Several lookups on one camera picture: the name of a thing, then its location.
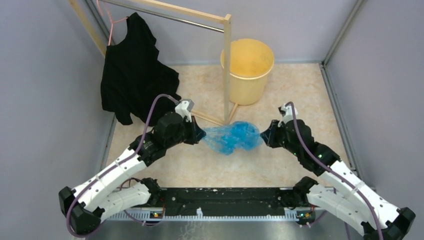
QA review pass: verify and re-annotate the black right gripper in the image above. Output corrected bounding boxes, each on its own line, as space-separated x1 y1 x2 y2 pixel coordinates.
260 119 301 157

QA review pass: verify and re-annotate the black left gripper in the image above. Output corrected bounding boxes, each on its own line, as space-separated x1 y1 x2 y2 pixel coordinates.
165 114 207 149

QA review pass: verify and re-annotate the blue plastic trash bag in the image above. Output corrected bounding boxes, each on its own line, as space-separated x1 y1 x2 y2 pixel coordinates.
202 121 264 156

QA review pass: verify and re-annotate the wooden clothes rack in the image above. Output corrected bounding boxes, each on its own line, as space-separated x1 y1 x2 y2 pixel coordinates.
67 0 238 126

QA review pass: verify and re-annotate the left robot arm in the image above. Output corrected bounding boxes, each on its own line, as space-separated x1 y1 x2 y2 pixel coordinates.
58 112 207 238

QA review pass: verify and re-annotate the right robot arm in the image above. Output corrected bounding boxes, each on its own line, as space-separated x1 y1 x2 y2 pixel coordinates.
260 119 416 240

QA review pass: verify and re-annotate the yellow plastic trash bin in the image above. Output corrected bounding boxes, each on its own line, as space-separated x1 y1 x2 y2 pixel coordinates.
223 38 275 106

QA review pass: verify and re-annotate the black hanging shirt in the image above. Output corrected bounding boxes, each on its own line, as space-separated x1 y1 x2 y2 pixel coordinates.
100 12 181 126

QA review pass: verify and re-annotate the pink clothes hanger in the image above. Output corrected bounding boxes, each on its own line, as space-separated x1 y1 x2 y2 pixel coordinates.
95 0 128 46

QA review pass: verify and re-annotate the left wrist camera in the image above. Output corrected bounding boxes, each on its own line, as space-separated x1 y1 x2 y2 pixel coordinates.
174 99 195 123

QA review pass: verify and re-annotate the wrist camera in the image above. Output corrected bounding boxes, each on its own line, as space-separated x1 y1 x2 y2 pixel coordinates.
278 102 298 127
174 99 195 123

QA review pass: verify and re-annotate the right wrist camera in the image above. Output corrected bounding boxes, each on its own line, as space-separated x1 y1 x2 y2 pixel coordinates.
278 102 298 127

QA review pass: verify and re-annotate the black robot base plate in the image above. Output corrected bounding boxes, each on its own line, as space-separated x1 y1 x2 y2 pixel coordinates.
137 187 316 217

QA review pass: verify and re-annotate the white slotted cable duct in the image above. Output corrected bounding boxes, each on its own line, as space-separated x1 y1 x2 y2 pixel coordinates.
108 208 299 222

